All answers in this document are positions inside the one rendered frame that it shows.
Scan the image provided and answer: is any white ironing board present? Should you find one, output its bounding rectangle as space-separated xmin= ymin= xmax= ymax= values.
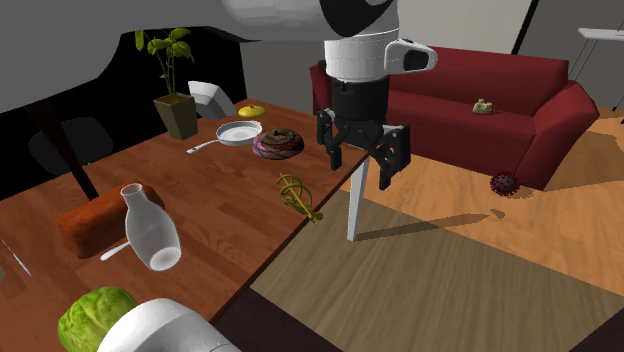
xmin=567 ymin=27 xmax=624 ymax=111

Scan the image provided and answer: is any yellow domed lid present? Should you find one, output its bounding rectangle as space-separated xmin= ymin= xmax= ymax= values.
xmin=237 ymin=103 xmax=267 ymax=119

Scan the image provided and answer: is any wooden table with white leg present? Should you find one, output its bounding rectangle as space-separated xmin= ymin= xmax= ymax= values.
xmin=0 ymin=97 xmax=372 ymax=352

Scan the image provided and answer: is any white vase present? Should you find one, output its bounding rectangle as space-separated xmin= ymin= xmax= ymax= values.
xmin=119 ymin=182 xmax=183 ymax=273

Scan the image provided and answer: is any green potted plant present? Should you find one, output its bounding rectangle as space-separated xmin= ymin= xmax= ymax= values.
xmin=134 ymin=27 xmax=200 ymax=142

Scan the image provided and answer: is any green cabbage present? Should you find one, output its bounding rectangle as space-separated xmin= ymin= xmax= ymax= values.
xmin=56 ymin=285 xmax=140 ymax=352

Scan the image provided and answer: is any brown bread loaf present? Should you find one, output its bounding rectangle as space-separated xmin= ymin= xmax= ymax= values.
xmin=55 ymin=183 xmax=166 ymax=261

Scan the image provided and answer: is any red sofa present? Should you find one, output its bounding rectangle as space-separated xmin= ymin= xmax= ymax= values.
xmin=308 ymin=45 xmax=601 ymax=192

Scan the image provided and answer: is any white frying pan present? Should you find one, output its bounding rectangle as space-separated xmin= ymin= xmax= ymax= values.
xmin=185 ymin=119 xmax=264 ymax=156

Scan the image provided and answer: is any multicoloured ring-shaped cake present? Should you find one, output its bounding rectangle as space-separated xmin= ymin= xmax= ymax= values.
xmin=251 ymin=127 xmax=306 ymax=162

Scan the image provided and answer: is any red spiky ball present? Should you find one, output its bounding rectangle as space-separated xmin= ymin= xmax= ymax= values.
xmin=489 ymin=170 xmax=521 ymax=198

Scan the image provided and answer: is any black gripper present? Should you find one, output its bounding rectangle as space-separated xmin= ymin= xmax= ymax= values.
xmin=316 ymin=74 xmax=412 ymax=192

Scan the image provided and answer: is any white spoon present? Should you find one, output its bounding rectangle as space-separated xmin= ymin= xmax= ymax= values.
xmin=99 ymin=240 xmax=132 ymax=262

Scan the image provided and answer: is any green wire whisk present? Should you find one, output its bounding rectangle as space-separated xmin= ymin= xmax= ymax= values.
xmin=276 ymin=170 xmax=324 ymax=225

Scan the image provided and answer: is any black chair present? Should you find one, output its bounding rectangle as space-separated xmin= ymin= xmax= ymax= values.
xmin=27 ymin=116 xmax=115 ymax=178

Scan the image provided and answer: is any silver knife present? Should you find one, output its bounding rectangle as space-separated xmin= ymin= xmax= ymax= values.
xmin=0 ymin=237 xmax=34 ymax=279

